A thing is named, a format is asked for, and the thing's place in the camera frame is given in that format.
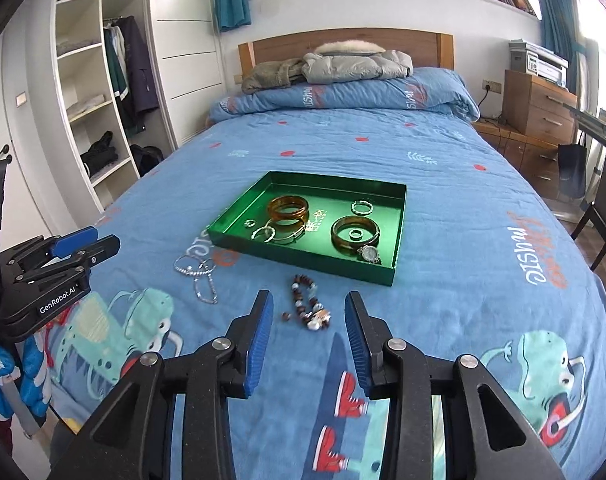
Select silver chain necklace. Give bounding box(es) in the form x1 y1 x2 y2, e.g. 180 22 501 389
173 252 220 306

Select brown bead bracelet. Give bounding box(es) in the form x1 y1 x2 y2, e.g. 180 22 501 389
281 273 333 332

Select twisted silver hoop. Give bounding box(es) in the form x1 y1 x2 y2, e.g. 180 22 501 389
251 224 276 243
351 200 375 217

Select silver wristwatch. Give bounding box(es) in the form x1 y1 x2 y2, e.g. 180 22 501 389
357 245 382 264

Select amber resin bangle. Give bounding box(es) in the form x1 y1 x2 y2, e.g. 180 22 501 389
266 195 309 228

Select thin silver bangle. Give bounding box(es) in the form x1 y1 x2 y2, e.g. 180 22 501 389
266 220 306 245

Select dark brown jade bangle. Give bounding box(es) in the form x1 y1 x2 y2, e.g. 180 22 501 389
330 216 381 252

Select left blue gloved hand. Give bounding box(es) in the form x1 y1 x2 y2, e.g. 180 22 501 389
0 332 52 422

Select black clothes on shelf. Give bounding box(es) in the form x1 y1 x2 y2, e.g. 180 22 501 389
81 131 119 178

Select white door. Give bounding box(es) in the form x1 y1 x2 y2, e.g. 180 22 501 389
0 34 50 256

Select dark hanging coat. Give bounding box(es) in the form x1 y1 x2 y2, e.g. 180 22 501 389
102 16 159 138

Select white wardrobe shelving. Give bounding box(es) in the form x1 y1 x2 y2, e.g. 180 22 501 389
52 0 225 217

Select blue dinosaur bedspread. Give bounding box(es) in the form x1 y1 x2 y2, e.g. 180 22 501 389
48 110 606 479

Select green metal tray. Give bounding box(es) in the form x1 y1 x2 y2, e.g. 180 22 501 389
207 171 407 286

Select olive green jacket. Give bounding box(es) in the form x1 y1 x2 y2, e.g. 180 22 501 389
241 58 305 94

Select grey puffer jacket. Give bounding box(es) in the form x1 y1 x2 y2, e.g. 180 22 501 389
302 40 414 84

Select wooden drawer cabinet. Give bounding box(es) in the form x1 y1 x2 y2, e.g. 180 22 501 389
501 70 577 144

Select blue folded duvet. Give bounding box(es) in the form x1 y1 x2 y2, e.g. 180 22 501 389
207 67 481 124

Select white printer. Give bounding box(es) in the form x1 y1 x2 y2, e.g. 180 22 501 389
509 39 568 88

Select wooden headboard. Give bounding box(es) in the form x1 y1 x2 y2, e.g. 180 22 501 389
238 27 455 76

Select right teal curtain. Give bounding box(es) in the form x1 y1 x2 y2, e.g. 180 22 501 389
538 0 589 98

